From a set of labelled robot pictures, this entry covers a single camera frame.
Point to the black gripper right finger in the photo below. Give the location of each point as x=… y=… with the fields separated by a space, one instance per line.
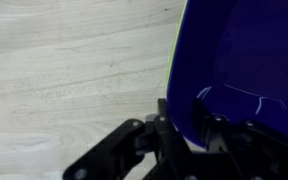
x=257 y=153

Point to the yellow-green plastic bowl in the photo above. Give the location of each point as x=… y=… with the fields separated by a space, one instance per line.
x=172 y=60

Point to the blue plastic bowl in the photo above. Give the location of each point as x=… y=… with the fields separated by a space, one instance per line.
x=244 y=60

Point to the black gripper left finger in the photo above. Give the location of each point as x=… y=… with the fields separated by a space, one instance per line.
x=170 y=143

